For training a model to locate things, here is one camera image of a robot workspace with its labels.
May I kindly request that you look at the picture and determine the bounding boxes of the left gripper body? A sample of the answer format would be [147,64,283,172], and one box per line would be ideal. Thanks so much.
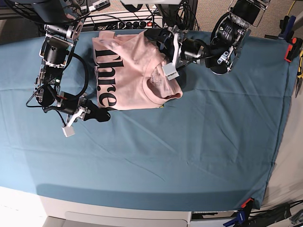
[168,26,211,69]

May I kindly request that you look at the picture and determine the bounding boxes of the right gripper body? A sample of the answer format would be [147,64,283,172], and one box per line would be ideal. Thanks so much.
[56,92,91,122]

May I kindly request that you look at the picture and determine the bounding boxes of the pink T-shirt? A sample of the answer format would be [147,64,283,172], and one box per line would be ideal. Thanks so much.
[92,31,183,110]

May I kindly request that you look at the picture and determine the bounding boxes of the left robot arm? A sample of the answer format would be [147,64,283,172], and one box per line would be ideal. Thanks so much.
[144,0,270,80]

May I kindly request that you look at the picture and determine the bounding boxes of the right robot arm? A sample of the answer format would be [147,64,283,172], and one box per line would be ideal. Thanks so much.
[30,0,110,126]

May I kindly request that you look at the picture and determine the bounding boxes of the white power strip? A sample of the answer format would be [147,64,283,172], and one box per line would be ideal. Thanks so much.
[114,18,163,30]

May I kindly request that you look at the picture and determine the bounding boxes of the teal table cloth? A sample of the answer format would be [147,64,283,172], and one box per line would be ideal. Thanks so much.
[0,37,299,211]

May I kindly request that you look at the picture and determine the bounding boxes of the blue black clamp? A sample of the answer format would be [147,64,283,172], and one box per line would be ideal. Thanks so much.
[264,16,296,43]

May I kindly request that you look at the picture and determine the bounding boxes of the orange black clamp upper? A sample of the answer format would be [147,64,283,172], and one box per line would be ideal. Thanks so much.
[285,37,303,62]

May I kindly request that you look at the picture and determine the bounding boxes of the orange blue clamp lower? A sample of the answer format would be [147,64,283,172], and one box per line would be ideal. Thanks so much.
[223,198,254,227]

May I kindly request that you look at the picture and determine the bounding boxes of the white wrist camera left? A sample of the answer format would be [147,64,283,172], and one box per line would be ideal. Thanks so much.
[162,62,179,80]

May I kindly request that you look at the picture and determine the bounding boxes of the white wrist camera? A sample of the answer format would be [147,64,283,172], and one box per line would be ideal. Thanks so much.
[62,126,75,138]
[162,62,179,80]

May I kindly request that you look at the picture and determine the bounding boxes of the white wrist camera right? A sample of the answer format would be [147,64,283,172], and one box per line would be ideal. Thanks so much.
[62,126,75,138]

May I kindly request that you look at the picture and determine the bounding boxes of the yellow handled pliers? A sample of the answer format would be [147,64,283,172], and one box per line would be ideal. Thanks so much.
[295,48,303,98]

